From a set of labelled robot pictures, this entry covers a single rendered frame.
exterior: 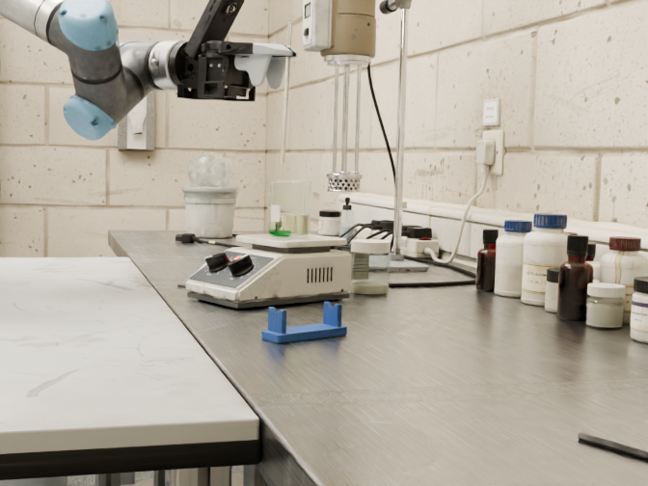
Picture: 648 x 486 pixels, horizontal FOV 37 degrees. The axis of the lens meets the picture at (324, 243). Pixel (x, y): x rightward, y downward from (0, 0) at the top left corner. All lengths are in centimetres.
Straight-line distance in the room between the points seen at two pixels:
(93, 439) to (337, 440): 18
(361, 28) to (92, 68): 56
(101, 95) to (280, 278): 39
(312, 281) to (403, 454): 68
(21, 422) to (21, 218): 303
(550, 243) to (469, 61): 74
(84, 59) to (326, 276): 46
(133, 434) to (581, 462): 32
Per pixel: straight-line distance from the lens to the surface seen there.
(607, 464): 69
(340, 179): 180
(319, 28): 178
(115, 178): 377
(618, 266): 128
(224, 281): 130
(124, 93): 150
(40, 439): 74
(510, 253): 148
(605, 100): 159
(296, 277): 131
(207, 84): 144
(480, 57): 201
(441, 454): 68
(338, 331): 110
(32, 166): 376
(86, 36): 140
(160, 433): 74
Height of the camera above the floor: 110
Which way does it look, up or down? 5 degrees down
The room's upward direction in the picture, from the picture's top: 2 degrees clockwise
